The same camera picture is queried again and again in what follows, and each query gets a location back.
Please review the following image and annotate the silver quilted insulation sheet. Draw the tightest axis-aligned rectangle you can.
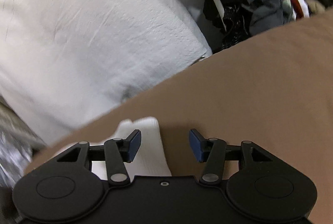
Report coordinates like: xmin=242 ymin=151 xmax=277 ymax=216
xmin=0 ymin=103 xmax=46 ymax=188

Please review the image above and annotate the cream draped blanket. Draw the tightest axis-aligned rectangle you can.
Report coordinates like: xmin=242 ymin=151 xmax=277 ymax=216
xmin=1 ymin=0 xmax=212 ymax=145

